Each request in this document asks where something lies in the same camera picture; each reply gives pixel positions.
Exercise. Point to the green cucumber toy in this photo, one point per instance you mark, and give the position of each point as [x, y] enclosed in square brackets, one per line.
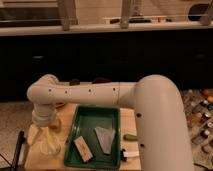
[130, 137]

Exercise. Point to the green plastic tray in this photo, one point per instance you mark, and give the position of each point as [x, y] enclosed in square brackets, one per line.
[85, 120]

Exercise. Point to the wooden block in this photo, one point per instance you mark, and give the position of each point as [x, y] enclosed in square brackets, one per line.
[83, 149]

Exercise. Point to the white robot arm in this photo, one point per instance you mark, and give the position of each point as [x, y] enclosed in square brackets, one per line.
[163, 139]

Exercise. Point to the black stand left edge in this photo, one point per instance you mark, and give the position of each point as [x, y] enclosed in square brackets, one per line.
[16, 157]

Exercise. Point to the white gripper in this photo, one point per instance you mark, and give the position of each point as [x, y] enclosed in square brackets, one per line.
[43, 121]

